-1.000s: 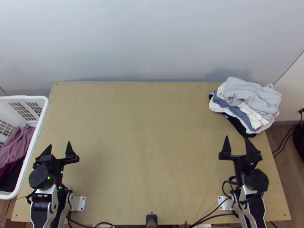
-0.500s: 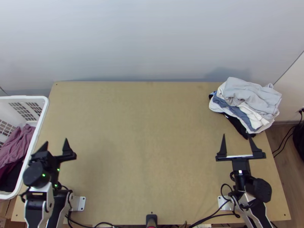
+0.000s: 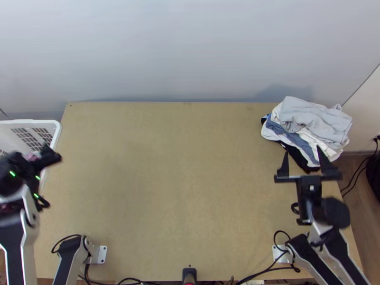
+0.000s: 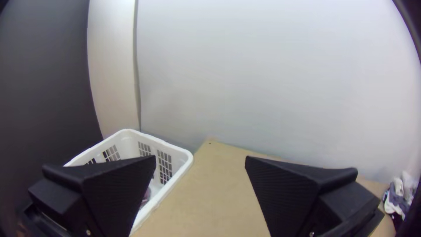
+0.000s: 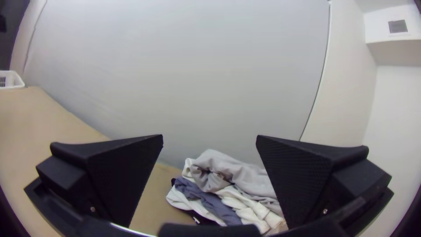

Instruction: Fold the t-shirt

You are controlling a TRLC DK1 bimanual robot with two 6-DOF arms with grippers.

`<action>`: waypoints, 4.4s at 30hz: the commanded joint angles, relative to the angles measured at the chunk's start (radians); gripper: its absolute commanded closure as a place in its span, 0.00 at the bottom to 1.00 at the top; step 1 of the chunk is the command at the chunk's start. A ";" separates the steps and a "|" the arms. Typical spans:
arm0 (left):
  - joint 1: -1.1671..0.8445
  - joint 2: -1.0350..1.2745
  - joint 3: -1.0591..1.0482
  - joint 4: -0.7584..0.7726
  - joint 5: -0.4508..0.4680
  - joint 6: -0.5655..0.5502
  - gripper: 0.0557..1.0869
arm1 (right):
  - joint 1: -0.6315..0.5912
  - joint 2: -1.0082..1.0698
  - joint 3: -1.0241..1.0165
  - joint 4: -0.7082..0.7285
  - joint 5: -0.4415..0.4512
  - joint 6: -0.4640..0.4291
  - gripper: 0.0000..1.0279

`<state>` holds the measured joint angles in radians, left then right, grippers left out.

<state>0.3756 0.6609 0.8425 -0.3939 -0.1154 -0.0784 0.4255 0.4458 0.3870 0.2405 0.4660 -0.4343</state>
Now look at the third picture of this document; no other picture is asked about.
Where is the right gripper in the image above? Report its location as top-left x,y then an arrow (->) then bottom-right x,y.
274,145 -> 342,224

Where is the black cable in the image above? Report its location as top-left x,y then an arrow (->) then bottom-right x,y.
273,230 -> 295,258
115,277 -> 156,285
237,260 -> 301,285
340,135 -> 380,199
51,234 -> 83,255

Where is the white laundry basket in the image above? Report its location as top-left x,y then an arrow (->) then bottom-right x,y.
0,119 -> 62,192

